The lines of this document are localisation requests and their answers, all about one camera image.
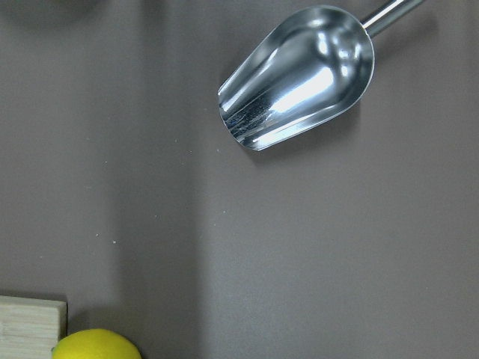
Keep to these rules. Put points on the yellow lemon lower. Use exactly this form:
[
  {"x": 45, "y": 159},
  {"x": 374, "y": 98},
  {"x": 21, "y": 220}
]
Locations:
[{"x": 95, "y": 343}]

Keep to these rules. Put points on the steel scoop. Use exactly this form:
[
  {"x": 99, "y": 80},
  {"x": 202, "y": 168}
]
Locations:
[{"x": 310, "y": 69}]

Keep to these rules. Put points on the bamboo cutting board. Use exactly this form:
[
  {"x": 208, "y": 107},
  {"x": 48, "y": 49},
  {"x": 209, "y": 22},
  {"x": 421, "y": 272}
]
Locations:
[{"x": 30, "y": 327}]

